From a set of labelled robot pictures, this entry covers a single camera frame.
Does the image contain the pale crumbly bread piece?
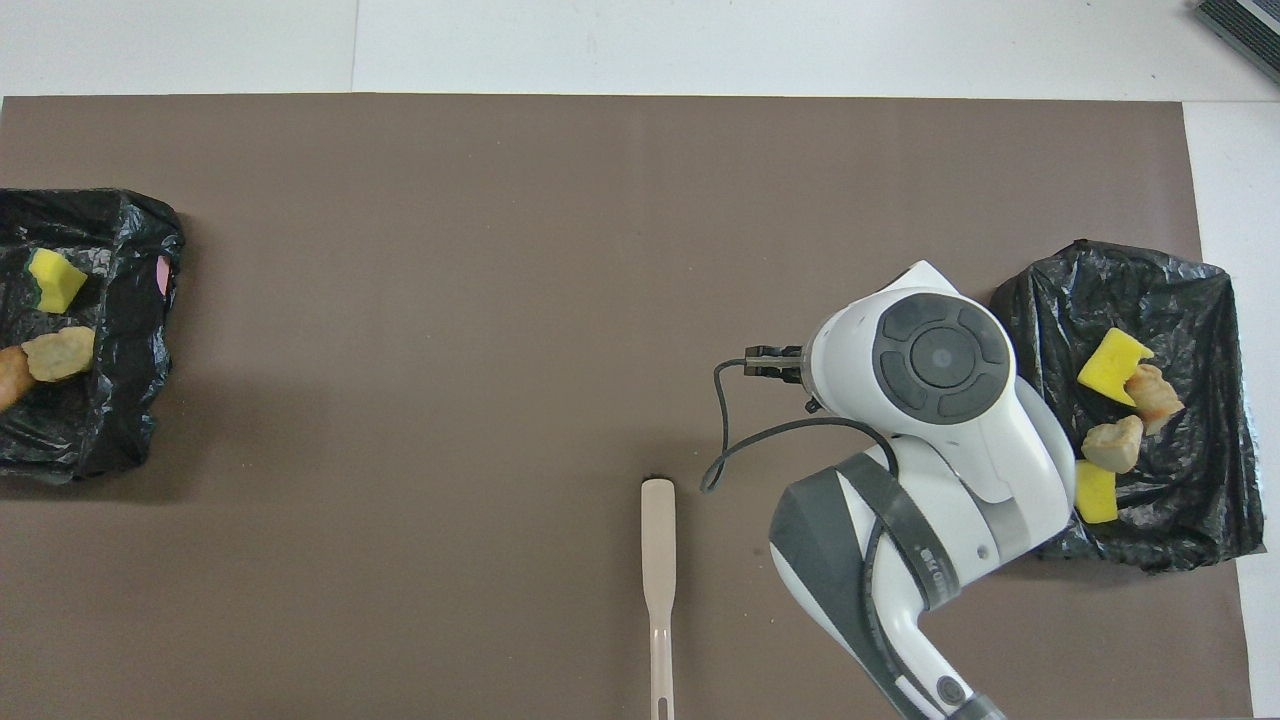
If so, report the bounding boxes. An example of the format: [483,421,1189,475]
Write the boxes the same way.
[1082,414,1145,474]

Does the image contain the brown croissant end piece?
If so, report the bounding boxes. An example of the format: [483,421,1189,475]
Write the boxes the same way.
[1127,363,1186,437]

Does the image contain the small yellow green sponge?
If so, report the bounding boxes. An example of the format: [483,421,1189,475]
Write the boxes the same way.
[27,248,89,314]

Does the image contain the beige hand brush black bristles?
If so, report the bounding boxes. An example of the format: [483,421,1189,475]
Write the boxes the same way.
[641,474,678,720]

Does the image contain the notched all-yellow sponge piece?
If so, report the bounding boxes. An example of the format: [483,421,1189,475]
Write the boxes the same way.
[1077,328,1155,407]

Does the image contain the black bag-lined bin pink spot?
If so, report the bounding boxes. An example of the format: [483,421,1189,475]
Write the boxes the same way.
[0,188,187,486]

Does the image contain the large yellow green sponge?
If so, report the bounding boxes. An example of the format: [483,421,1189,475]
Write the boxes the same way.
[1075,460,1119,524]

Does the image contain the grey ribbed panel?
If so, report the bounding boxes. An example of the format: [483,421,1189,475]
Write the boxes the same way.
[1192,0,1280,86]

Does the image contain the brown table mat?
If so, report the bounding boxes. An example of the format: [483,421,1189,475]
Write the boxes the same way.
[0,94,1254,720]

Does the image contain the striped orange croissant piece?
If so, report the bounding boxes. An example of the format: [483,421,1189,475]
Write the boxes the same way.
[22,326,97,383]

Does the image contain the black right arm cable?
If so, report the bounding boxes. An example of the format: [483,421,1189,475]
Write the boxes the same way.
[699,358,991,720]

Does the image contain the cylindrical golden bread roll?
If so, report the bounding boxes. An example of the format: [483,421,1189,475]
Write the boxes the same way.
[0,345,35,411]

